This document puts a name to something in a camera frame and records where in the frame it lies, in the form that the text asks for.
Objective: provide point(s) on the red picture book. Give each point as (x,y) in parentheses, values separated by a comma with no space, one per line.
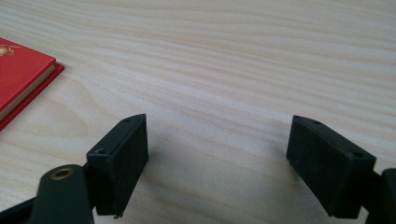
(18,77)

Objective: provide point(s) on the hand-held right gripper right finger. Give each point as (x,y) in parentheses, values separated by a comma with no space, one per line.
(330,174)

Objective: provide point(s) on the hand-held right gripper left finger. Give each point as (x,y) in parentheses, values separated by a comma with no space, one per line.
(124,168)

